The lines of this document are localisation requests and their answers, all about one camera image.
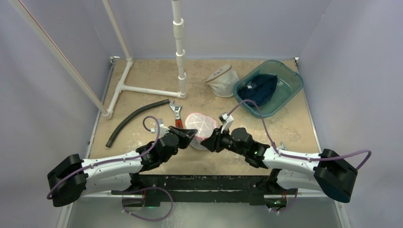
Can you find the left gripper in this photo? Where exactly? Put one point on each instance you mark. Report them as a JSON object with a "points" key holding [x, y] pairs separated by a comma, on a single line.
{"points": [[185, 135]]}

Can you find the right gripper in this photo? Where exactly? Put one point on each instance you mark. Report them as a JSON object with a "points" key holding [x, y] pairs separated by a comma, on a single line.
{"points": [[217, 139]]}

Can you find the pink-trimmed mesh laundry bag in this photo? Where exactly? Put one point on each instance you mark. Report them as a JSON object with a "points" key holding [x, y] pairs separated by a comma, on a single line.
{"points": [[204, 126]]}

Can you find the teal plastic bin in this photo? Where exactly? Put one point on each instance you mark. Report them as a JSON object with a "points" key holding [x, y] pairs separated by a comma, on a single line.
{"points": [[289, 84]]}

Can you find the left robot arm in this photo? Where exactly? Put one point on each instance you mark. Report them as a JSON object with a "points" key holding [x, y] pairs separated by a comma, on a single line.
{"points": [[75, 177]]}

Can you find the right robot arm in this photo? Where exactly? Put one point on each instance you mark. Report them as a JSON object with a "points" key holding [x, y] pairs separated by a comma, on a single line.
{"points": [[326, 171]]}

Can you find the black pliers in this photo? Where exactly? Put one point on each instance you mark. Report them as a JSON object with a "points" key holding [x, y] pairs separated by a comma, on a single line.
{"points": [[282, 147]]}

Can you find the dark blue garment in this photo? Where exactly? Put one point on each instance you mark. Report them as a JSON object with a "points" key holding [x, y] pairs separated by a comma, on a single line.
{"points": [[259, 88]]}

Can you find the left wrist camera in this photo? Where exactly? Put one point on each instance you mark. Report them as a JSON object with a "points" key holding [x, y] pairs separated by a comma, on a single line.
{"points": [[162, 129]]}

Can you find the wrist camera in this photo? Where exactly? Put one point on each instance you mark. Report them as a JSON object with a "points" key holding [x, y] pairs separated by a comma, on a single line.
{"points": [[162, 129], [226, 120]]}

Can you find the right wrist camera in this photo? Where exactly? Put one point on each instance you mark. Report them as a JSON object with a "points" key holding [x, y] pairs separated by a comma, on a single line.
{"points": [[226, 120]]}

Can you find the red-handled adjustable wrench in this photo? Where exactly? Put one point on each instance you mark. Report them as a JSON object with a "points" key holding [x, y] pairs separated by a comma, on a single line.
{"points": [[176, 110]]}

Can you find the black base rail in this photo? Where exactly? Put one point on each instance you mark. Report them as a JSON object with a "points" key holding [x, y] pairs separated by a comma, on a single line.
{"points": [[155, 189]]}

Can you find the white PVC pipe frame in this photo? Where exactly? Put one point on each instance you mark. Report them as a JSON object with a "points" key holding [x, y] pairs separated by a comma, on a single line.
{"points": [[178, 29]]}

